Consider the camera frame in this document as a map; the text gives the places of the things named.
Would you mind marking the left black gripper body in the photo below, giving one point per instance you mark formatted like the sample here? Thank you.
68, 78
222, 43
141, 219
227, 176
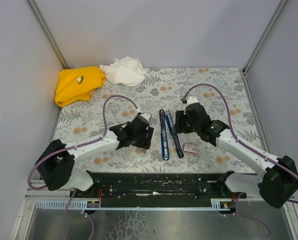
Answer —
147, 137

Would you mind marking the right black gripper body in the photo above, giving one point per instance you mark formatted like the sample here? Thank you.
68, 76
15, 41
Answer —
180, 122

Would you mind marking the red white staple box sleeve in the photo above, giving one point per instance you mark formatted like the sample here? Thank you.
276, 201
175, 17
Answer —
190, 148

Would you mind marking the blue stapler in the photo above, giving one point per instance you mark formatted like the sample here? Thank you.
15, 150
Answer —
166, 119

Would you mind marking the staple box tray with staples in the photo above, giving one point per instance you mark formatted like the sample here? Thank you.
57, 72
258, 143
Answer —
143, 151

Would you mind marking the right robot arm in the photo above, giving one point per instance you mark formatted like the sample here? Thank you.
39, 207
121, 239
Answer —
275, 179

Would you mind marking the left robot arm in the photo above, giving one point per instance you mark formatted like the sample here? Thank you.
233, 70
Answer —
56, 164

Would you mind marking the floral patterned table mat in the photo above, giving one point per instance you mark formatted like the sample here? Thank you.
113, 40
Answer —
220, 90

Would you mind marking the white crumpled cloth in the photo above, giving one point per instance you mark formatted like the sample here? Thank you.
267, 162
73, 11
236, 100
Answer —
127, 71

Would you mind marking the yellow t-shirt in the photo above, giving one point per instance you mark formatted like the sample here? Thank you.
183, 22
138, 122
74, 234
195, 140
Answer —
78, 84

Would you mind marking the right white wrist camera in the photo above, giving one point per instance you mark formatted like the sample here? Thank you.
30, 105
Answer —
191, 100

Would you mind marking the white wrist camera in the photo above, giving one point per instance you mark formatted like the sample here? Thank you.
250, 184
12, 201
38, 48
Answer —
146, 116
191, 100

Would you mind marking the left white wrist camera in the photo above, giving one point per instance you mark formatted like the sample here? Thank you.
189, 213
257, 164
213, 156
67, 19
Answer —
146, 116

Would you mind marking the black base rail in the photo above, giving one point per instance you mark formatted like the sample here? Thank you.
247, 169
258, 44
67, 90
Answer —
156, 187

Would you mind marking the white slotted cable duct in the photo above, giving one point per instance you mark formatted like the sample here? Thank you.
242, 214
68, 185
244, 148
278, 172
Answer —
93, 205

